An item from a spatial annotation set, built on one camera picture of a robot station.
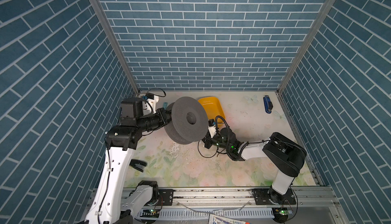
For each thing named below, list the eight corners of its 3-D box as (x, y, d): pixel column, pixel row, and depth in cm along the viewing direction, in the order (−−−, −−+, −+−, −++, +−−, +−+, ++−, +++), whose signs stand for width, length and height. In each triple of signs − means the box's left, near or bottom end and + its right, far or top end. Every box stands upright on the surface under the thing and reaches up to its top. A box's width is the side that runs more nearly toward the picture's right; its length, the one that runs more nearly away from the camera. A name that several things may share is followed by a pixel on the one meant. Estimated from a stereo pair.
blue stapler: (266, 113, 111) (268, 109, 107) (261, 98, 120) (263, 94, 116) (271, 113, 111) (274, 109, 107) (266, 98, 120) (268, 94, 116)
